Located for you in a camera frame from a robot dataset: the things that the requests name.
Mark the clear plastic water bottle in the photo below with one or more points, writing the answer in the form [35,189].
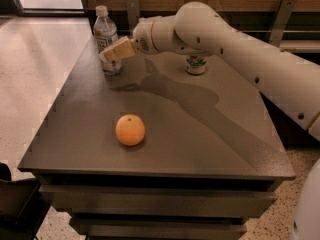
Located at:
[105,33]

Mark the orange fruit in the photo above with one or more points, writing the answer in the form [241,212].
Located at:
[130,130]

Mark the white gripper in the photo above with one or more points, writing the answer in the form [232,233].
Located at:
[142,37]

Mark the wall shelf ledge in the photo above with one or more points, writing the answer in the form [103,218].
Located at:
[301,46]

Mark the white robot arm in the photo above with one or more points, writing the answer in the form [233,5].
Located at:
[290,82]

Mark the right metal wall bracket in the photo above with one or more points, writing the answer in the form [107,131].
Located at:
[280,22]

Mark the grey drawer cabinet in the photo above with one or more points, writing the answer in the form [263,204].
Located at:
[210,159]

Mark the metal wall bracket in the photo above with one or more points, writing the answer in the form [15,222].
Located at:
[280,22]
[133,13]

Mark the dark chair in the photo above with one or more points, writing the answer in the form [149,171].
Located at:
[22,207]

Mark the left metal wall bracket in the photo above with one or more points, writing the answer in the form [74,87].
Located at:
[133,13]

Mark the green white soda can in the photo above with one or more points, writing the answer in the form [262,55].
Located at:
[195,65]

